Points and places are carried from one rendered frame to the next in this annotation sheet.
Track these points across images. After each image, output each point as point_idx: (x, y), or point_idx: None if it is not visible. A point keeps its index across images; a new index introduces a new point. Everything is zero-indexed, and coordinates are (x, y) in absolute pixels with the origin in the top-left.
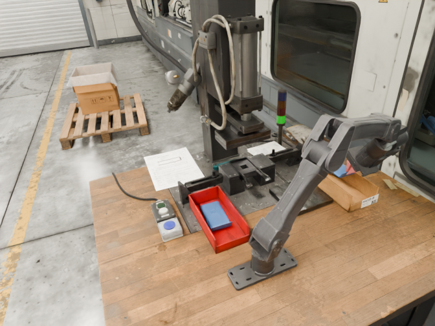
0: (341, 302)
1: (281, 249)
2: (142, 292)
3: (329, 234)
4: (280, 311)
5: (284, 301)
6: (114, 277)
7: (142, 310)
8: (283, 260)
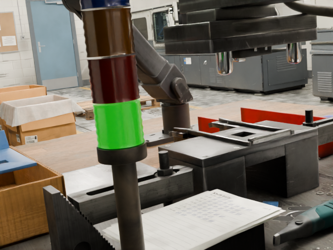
0: (94, 136)
1: (152, 140)
2: (304, 114)
3: (75, 162)
4: (156, 127)
5: (152, 129)
6: None
7: (291, 111)
8: (150, 136)
